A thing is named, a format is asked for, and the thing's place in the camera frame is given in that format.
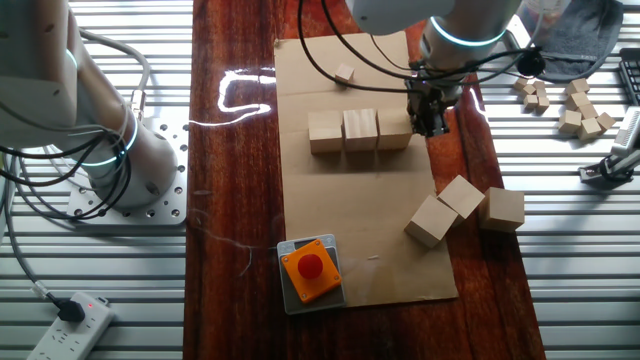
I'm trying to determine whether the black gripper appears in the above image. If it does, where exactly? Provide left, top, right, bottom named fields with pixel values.
left=405, top=78, right=464, bottom=139

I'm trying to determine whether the large wooden cube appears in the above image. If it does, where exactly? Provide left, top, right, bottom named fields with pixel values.
left=308, top=110, right=344, bottom=155
left=403, top=194, right=460, bottom=250
left=376, top=107, right=414, bottom=152
left=436, top=174, right=486, bottom=221
left=342, top=107, right=379, bottom=153
left=478, top=186, right=526, bottom=234

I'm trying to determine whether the brown cardboard sheet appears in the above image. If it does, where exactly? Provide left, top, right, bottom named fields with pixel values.
left=273, top=30, right=460, bottom=309

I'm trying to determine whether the jar with colourful contents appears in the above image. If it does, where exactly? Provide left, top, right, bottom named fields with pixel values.
left=519, top=0, right=571, bottom=34

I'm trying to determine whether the orange emergency stop button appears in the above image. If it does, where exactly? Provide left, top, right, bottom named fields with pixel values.
left=280, top=238, right=343, bottom=305

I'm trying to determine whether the reddish wood grain board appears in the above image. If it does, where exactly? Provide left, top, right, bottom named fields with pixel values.
left=182, top=0, right=547, bottom=360

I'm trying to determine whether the black keyboard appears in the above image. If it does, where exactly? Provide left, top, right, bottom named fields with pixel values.
left=618, top=47, right=640, bottom=107

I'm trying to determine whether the silver robot mounting plate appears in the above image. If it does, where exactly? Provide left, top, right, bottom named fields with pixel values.
left=64, top=106, right=190, bottom=227

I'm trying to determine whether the black power plug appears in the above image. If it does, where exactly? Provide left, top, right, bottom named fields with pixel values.
left=56, top=298, right=87, bottom=324

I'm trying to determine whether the white power strip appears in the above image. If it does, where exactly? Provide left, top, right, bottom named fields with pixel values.
left=27, top=291, right=117, bottom=360

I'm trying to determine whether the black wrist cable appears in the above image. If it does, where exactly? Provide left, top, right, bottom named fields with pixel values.
left=297, top=0, right=544, bottom=96

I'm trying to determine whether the metal camera stand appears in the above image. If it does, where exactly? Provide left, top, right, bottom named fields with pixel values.
left=578, top=148, right=640, bottom=190

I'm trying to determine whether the silver camera on stand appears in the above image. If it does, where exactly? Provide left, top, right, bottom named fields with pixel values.
left=610, top=105, right=640, bottom=160

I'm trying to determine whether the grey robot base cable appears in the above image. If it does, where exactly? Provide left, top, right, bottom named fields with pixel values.
left=74, top=27, right=152, bottom=122

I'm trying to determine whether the black cable bundle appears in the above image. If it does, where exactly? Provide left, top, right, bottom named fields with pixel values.
left=0, top=117, right=135, bottom=224

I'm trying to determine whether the grey power cord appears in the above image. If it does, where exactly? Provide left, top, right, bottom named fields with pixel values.
left=0, top=164, right=64, bottom=306

